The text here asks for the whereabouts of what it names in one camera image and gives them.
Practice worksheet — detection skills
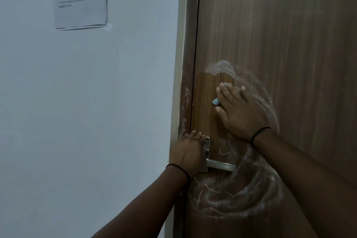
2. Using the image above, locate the brown wooden door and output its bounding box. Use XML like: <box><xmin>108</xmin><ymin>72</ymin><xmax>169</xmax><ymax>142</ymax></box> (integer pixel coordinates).
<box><xmin>183</xmin><ymin>0</ymin><xmax>357</xmax><ymax>238</ymax></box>

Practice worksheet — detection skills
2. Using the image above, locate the black right wristband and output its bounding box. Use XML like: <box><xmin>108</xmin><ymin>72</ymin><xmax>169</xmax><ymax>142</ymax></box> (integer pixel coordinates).
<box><xmin>250</xmin><ymin>126</ymin><xmax>272</xmax><ymax>148</ymax></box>

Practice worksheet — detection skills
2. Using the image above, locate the person's right forearm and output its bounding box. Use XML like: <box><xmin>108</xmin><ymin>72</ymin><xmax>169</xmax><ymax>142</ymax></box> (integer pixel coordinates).
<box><xmin>252</xmin><ymin>128</ymin><xmax>357</xmax><ymax>238</ymax></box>

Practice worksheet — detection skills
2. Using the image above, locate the brown wooden door frame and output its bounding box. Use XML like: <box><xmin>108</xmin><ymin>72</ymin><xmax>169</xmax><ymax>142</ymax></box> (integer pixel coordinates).
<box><xmin>168</xmin><ymin>0</ymin><xmax>202</xmax><ymax>238</ymax></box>

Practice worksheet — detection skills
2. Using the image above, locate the person's left forearm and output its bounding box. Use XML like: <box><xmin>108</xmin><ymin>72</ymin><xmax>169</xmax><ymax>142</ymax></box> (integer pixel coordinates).
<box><xmin>91</xmin><ymin>167</ymin><xmax>191</xmax><ymax>238</ymax></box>

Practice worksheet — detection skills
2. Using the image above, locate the black wristband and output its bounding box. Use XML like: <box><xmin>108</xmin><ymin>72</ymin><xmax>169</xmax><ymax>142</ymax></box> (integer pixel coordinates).
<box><xmin>165</xmin><ymin>163</ymin><xmax>191</xmax><ymax>184</ymax></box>
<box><xmin>250</xmin><ymin>126</ymin><xmax>272</xmax><ymax>148</ymax></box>

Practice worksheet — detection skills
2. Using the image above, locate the silver metal door handle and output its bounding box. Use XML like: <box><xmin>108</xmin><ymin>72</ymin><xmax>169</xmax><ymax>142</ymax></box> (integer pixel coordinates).
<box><xmin>200</xmin><ymin>136</ymin><xmax>237</xmax><ymax>174</ymax></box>

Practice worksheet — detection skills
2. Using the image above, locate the black left wristband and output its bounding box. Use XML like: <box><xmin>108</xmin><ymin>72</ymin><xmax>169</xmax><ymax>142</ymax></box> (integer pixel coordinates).
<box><xmin>165</xmin><ymin>163</ymin><xmax>191</xmax><ymax>184</ymax></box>

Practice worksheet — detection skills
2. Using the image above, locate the person's left hand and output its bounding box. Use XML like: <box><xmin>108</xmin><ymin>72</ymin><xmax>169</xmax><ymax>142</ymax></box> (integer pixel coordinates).
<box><xmin>170</xmin><ymin>131</ymin><xmax>209</xmax><ymax>183</ymax></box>

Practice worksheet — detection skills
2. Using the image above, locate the person's right hand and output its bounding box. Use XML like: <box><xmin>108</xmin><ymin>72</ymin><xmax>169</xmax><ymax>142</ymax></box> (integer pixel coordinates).
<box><xmin>215</xmin><ymin>82</ymin><xmax>273</xmax><ymax>146</ymax></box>

